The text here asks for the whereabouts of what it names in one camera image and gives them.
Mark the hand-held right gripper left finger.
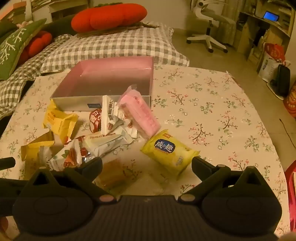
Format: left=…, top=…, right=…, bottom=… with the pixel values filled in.
left=30, top=157, right=117, bottom=205

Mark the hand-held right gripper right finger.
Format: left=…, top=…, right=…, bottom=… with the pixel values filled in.
left=178, top=156, right=265, bottom=205

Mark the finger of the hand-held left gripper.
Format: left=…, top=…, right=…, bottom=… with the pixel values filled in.
left=0, top=158, right=16, bottom=170

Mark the clear orange cake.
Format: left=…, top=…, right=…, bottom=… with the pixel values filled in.
left=95, top=159, right=139, bottom=193

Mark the white grey-print snack packet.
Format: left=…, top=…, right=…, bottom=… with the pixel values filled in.
left=82, top=133, right=133, bottom=158

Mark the yellow blue-label snack packet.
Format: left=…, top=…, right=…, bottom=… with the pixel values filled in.
left=141, top=130, right=200, bottom=180

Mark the red and white round-label packet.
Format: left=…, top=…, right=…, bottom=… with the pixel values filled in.
left=89, top=108, right=103, bottom=133

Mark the pink snack packet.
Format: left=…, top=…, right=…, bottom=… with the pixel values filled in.
left=117, top=86, right=161, bottom=139

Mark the pink box with silver sides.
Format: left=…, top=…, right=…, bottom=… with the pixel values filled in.
left=50, top=56, right=154, bottom=115

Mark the floral tablecloth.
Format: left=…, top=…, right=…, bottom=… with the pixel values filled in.
left=0, top=64, right=290, bottom=241

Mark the grey checked blanket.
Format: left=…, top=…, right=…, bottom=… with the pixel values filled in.
left=0, top=34, right=72, bottom=120

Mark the red plastic stool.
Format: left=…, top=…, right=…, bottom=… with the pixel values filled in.
left=284, top=160, right=296, bottom=232

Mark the green snowflake pillow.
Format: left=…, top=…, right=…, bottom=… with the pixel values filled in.
left=0, top=19, right=47, bottom=80

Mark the orange printed bag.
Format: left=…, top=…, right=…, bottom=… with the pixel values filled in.
left=284, top=82, right=296, bottom=114

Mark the grey checked pillow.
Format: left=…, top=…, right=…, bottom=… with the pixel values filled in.
left=40, top=24, right=190, bottom=74

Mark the white bag with red print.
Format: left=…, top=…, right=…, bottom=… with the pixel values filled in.
left=258, top=43, right=286, bottom=82

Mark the small orange pumpkin cushion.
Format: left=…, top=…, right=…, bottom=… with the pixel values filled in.
left=17, top=31, right=52, bottom=65

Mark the white office chair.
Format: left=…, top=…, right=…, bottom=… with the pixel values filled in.
left=186, top=0, right=236, bottom=53

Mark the dark green pillow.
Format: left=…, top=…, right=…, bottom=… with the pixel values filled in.
left=0, top=20, right=18, bottom=39

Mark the brown cardboard box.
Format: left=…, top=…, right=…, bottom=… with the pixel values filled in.
left=237, top=21, right=250, bottom=55

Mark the dark green sofa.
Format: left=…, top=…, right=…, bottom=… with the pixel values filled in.
left=43, top=16, right=77, bottom=39

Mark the large orange pumpkin cushion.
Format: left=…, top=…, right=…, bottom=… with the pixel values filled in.
left=70, top=2, right=148, bottom=33

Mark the white cabinet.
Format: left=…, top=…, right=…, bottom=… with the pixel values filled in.
left=48, top=2, right=77, bottom=18

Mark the wooden desk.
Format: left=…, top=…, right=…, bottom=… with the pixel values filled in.
left=238, top=10, right=292, bottom=61

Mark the stack of books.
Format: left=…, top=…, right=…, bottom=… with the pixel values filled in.
left=30, top=0, right=74, bottom=12

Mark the laptop with blue screen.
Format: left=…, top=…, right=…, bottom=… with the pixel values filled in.
left=263, top=10, right=280, bottom=22

